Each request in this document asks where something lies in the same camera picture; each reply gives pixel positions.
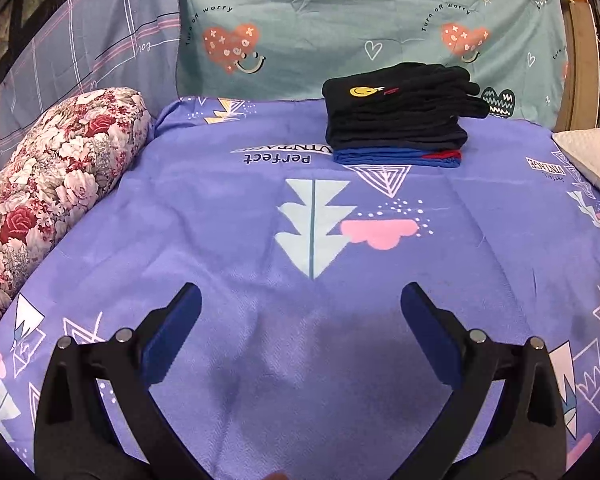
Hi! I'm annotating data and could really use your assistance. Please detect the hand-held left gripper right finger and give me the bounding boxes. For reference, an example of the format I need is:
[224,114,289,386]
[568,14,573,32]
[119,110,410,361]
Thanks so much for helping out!
[400,282,569,473]

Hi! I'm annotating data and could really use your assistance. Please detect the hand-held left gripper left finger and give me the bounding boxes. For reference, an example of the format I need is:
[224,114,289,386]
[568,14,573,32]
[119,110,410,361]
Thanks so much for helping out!
[32,282,203,473]

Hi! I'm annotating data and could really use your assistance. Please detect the black pants with smiley patch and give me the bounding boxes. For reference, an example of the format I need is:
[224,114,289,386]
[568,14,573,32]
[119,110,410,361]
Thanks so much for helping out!
[322,62,491,120]

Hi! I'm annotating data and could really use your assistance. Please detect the folded blue pants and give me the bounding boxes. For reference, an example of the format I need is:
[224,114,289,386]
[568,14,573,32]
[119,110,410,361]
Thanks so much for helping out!
[332,147,464,169]

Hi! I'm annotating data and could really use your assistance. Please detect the folded dark navy pants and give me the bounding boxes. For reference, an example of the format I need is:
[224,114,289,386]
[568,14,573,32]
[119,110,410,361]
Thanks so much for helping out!
[326,102,469,153]

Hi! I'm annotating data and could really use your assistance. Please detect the purple printed blanket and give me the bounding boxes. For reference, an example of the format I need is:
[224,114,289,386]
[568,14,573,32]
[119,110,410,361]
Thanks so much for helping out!
[0,95,600,480]

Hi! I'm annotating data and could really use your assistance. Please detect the red floral pillow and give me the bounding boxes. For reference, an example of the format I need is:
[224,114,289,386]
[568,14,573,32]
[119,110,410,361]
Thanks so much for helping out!
[0,87,154,348]

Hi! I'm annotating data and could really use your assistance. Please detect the white textured pillow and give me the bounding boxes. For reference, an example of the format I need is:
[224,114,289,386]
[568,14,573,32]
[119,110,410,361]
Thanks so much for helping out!
[551,129,600,203]

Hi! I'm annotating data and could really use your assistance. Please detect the grey plaid sheet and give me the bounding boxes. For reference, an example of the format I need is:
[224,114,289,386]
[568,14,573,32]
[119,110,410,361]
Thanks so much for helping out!
[0,0,193,173]

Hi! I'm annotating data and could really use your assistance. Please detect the teal heart-print pillow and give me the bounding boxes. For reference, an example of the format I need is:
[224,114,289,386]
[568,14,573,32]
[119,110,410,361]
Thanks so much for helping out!
[176,0,568,126]

